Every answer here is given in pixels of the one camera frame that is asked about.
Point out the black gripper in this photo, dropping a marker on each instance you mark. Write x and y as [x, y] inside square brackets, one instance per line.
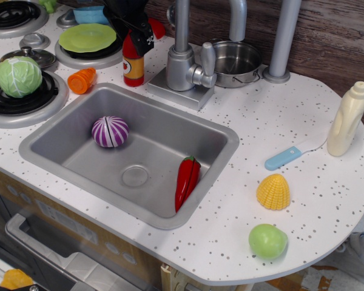
[125, 15]

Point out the red ketchup bottle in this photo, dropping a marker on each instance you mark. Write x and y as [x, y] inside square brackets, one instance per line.
[133, 64]

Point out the silver toy sink basin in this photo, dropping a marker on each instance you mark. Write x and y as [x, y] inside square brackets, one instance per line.
[140, 176]

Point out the cream plastic bottle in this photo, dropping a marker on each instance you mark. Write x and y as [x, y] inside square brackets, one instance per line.
[347, 120]

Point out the red white toy cheese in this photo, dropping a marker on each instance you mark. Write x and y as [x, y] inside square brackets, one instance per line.
[158, 29]

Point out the right stove burner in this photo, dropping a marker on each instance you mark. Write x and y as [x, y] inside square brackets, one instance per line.
[81, 63]

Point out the stove burner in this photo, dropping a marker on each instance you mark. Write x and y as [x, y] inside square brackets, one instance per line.
[81, 63]
[49, 98]
[19, 18]

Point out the blue toy bowl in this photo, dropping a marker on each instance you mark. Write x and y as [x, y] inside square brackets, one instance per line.
[90, 15]

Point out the green toy plate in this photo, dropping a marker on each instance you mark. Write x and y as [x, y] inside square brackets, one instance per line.
[84, 38]

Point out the grey stove knob back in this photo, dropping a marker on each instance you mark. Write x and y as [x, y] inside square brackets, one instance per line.
[66, 20]

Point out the grey stove knob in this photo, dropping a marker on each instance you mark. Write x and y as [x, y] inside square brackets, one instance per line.
[35, 41]
[66, 20]

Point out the orange toy carrot piece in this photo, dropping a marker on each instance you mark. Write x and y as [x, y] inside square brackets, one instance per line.
[82, 80]

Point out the silver toy faucet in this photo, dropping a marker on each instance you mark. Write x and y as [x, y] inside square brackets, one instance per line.
[183, 81]

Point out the green toy vegetable top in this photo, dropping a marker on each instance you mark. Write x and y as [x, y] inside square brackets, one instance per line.
[49, 5]

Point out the steel pot lid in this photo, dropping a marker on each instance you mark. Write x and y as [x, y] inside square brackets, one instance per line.
[43, 58]

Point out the grey stove knob centre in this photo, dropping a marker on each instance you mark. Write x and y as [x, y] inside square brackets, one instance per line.
[35, 41]

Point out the purple striped toy onion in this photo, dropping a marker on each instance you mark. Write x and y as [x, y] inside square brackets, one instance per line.
[110, 131]

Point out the small steel pot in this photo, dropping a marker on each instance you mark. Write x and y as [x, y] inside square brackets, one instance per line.
[237, 63]

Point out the green toy cabbage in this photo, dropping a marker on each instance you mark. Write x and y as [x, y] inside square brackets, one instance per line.
[19, 76]

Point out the back left stove burner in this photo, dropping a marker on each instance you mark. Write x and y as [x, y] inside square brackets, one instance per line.
[19, 18]

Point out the front left stove burner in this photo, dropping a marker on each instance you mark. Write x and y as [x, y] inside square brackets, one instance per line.
[49, 98]

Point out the red toy chili pepper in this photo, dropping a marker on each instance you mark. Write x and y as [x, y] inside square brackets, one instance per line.
[187, 179]

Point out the grey support pole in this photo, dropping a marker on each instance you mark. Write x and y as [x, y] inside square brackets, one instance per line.
[277, 71]

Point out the yellow toy corn piece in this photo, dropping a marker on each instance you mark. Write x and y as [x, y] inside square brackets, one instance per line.
[273, 192]

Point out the green toy apple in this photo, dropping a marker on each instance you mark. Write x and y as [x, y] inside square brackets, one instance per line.
[267, 241]

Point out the yellow object bottom left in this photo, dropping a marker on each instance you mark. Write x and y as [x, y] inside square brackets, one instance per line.
[14, 279]

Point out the blue handled toy knife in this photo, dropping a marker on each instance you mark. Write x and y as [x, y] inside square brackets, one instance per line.
[294, 152]

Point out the grey oven door handle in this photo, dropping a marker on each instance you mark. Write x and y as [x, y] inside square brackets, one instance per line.
[63, 264]

